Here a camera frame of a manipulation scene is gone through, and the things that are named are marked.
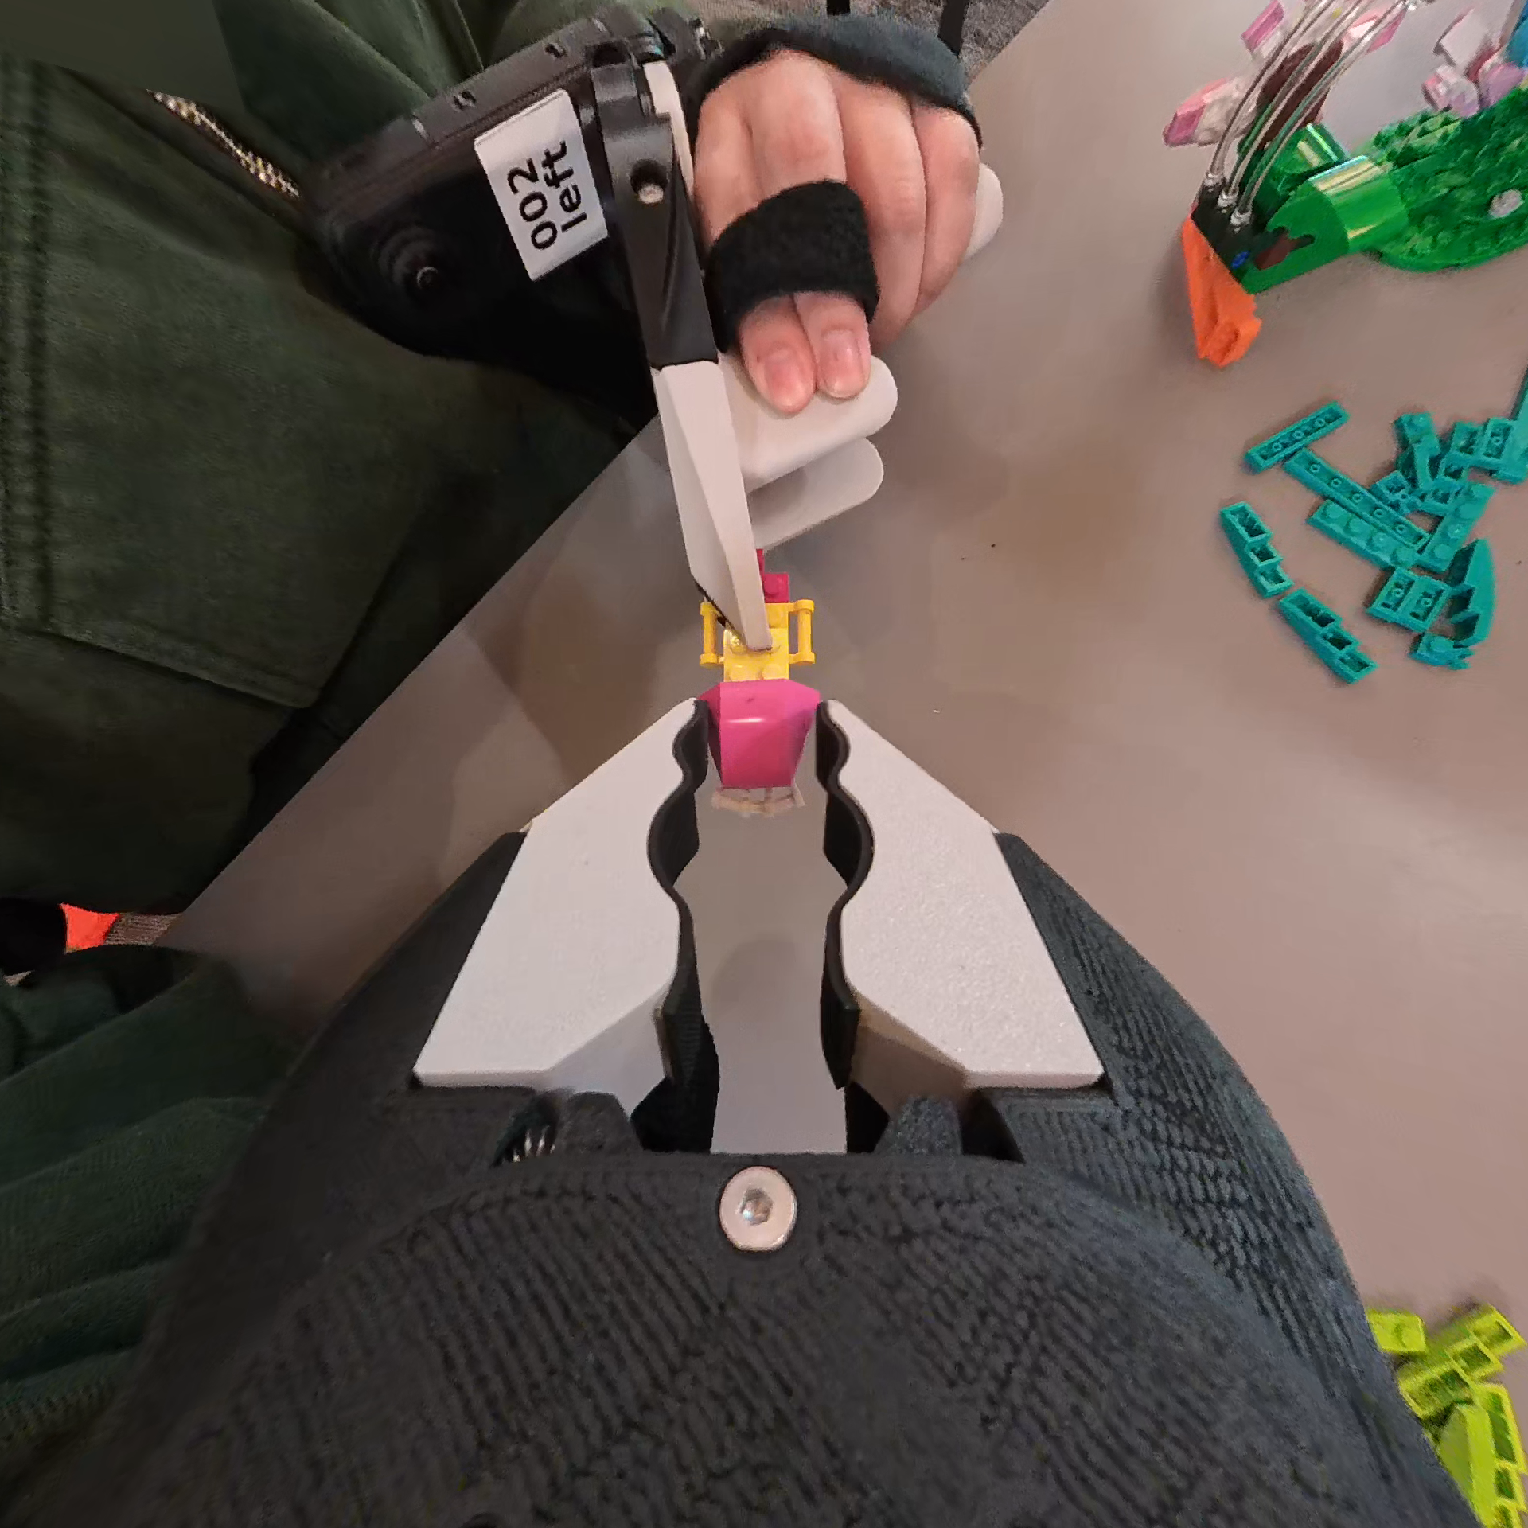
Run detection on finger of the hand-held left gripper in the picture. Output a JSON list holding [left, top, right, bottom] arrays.
[[649, 352, 774, 656]]

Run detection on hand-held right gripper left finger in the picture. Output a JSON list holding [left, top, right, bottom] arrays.
[[409, 698, 722, 1153]]

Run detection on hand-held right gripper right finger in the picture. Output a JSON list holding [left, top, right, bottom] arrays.
[[814, 698, 1107, 1153]]

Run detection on pink and yellow lego assembly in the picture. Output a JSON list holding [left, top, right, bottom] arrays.
[[698, 549, 827, 820]]

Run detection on pile of teal lego pieces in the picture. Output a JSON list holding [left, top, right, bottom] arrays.
[[1216, 379, 1528, 683]]

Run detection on pale pink lego model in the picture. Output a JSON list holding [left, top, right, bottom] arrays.
[[1420, 5, 1528, 121], [1164, 0, 1315, 152]]

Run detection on pile of lime lego pieces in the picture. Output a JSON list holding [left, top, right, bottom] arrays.
[[1364, 1300, 1528, 1528]]

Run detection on green lego model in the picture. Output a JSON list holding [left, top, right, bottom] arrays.
[[1182, 0, 1528, 367]]

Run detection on person's left hand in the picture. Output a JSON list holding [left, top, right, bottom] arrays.
[[693, 50, 982, 414]]

